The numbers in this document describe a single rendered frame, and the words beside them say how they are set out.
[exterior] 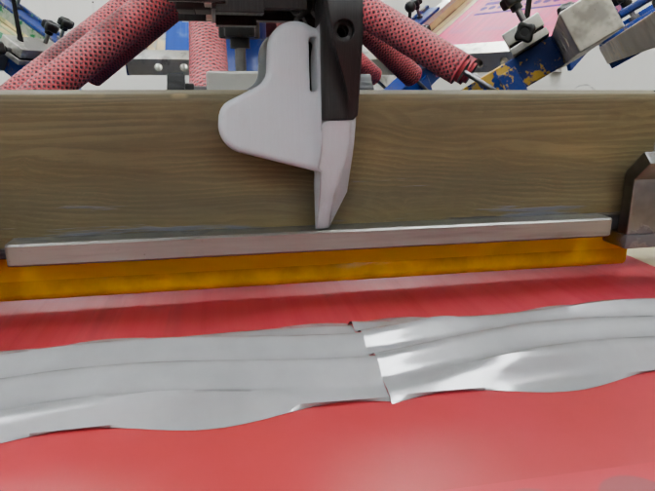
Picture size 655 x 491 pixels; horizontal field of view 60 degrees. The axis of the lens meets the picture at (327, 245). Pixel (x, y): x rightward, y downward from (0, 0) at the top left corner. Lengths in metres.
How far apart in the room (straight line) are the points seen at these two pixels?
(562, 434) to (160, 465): 0.12
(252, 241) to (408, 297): 0.09
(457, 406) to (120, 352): 0.13
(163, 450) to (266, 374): 0.05
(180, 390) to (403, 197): 0.15
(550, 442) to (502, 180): 0.15
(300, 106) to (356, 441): 0.14
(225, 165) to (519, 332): 0.15
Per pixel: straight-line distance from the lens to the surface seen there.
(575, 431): 0.21
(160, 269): 0.30
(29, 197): 0.29
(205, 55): 0.77
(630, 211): 0.34
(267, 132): 0.25
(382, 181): 0.29
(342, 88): 0.25
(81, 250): 0.27
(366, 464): 0.18
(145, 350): 0.24
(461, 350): 0.23
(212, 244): 0.27
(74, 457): 0.19
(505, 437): 0.20
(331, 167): 0.26
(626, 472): 0.19
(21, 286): 0.31
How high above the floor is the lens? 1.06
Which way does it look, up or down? 15 degrees down
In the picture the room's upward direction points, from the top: straight up
